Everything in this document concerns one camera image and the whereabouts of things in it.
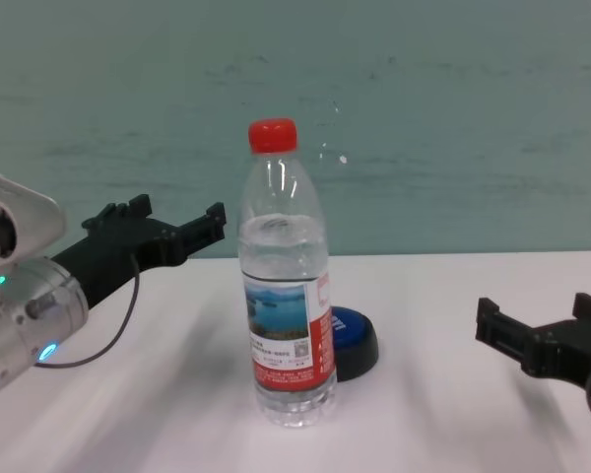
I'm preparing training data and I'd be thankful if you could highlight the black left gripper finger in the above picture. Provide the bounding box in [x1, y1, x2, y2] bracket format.
[174, 201, 228, 258]
[81, 194, 153, 236]

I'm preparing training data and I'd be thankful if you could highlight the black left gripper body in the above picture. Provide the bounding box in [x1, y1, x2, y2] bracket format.
[48, 216, 191, 309]

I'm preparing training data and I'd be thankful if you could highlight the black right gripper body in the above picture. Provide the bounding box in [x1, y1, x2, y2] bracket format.
[524, 318, 591, 394]

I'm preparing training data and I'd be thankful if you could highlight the blue button with black base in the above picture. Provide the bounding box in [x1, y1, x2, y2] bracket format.
[327, 306, 380, 383]

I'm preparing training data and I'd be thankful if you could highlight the clear red-capped water bottle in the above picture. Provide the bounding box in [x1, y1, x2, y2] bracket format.
[236, 118, 339, 429]

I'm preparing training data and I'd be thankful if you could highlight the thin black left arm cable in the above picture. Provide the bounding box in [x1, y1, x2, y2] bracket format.
[33, 252, 142, 369]

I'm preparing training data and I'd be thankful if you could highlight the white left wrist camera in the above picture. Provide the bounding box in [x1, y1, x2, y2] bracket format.
[0, 169, 66, 270]

